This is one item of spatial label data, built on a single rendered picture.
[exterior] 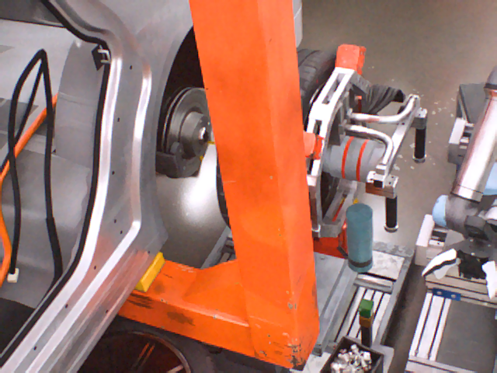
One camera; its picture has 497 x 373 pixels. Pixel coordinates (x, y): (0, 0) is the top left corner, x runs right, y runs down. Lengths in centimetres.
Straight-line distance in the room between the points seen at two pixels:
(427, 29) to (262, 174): 311
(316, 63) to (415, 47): 226
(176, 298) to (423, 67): 248
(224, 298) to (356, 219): 52
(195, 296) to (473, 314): 109
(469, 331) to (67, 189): 149
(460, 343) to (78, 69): 160
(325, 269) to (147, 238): 91
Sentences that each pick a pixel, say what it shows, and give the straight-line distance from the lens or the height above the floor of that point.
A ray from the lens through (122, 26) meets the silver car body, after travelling 204.
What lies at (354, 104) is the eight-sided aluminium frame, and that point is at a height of 89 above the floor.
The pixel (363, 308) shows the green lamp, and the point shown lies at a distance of 232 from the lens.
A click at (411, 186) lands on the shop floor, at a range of 365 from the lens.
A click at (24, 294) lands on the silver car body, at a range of 240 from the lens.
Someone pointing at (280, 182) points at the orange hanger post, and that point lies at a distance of 176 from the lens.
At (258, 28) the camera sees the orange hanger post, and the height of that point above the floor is 171.
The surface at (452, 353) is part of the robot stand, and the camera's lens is 279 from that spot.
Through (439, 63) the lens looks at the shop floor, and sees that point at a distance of 446.
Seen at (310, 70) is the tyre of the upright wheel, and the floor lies 118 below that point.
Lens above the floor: 249
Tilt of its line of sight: 42 degrees down
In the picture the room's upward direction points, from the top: 9 degrees counter-clockwise
